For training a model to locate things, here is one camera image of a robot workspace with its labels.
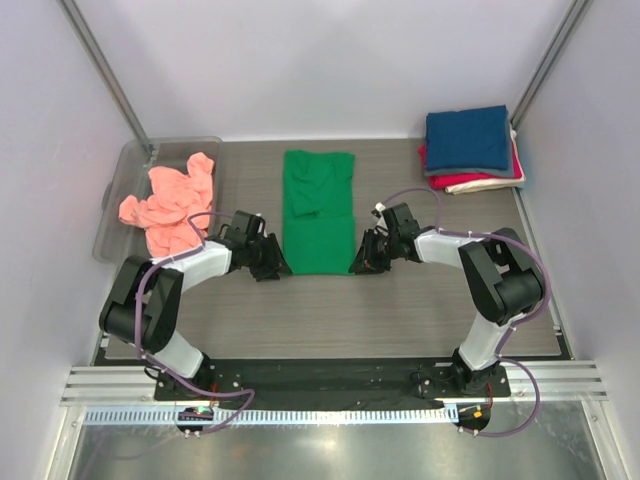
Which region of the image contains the green t shirt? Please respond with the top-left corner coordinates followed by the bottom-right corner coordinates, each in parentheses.
top-left (282, 150), bottom-right (356, 275)

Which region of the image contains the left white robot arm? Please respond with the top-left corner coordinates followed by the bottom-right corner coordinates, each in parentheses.
top-left (99, 210), bottom-right (292, 396)

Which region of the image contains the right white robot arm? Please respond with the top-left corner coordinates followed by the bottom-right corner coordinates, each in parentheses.
top-left (349, 203), bottom-right (547, 394)

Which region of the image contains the folded red t shirt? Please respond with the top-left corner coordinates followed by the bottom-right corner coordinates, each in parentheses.
top-left (418, 145), bottom-right (504, 190)

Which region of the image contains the salmon pink t shirt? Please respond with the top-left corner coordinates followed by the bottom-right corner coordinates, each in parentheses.
top-left (118, 152), bottom-right (215, 257)

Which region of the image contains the folded cream t shirt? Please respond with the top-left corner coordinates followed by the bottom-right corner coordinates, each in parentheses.
top-left (445, 128), bottom-right (526, 195)

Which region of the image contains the folded blue t shirt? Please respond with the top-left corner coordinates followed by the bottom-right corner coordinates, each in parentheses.
top-left (425, 105), bottom-right (511, 171)

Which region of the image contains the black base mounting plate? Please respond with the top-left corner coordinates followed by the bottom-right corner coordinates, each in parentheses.
top-left (156, 358), bottom-right (511, 401)

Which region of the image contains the clear plastic bin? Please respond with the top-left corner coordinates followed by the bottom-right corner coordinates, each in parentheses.
top-left (92, 135), bottom-right (225, 266)

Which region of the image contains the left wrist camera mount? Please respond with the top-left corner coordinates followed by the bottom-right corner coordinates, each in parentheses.
top-left (256, 213), bottom-right (266, 237)

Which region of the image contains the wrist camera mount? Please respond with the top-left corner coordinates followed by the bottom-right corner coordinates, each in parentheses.
top-left (372, 202), bottom-right (386, 228)
top-left (256, 213), bottom-right (266, 237)

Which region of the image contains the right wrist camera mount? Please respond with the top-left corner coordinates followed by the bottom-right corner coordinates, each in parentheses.
top-left (372, 202), bottom-right (386, 228)

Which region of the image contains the slotted cable duct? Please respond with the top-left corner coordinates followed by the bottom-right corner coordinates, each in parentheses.
top-left (83, 404), bottom-right (458, 427)

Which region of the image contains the aluminium extrusion rail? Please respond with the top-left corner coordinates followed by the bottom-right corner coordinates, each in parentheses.
top-left (60, 360), bottom-right (608, 407)

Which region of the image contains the left corner aluminium post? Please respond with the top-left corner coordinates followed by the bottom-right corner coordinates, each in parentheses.
top-left (58, 0), bottom-right (153, 156)

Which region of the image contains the corner aluminium post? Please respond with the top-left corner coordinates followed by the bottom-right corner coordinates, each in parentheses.
top-left (511, 0), bottom-right (593, 130)
top-left (58, 0), bottom-right (153, 156)

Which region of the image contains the right corner aluminium post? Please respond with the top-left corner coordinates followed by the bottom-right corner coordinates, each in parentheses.
top-left (511, 0), bottom-right (593, 130)

